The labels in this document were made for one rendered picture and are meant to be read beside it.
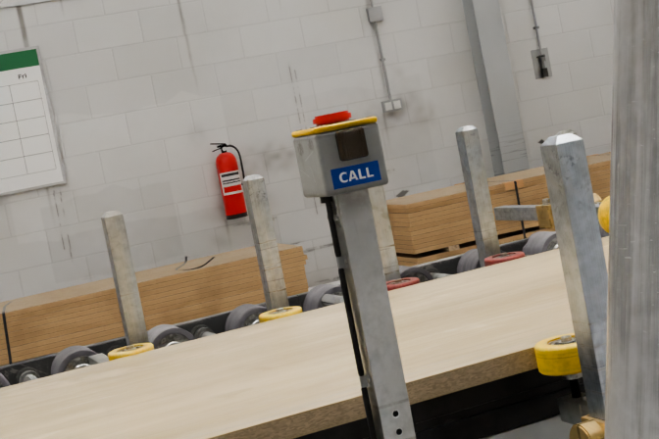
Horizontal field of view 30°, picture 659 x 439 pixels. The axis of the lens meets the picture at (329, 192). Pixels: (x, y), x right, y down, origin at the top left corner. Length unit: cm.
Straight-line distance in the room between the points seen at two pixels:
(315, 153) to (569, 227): 31
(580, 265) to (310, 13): 756
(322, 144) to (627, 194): 41
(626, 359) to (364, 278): 41
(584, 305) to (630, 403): 48
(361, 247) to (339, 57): 765
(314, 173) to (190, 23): 743
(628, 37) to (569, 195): 47
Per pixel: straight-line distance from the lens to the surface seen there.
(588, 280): 137
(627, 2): 92
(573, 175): 136
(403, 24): 907
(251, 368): 178
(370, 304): 125
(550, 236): 308
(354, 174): 123
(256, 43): 873
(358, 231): 125
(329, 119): 124
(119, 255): 229
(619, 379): 91
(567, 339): 154
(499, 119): 907
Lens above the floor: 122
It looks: 3 degrees down
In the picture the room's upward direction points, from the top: 11 degrees counter-clockwise
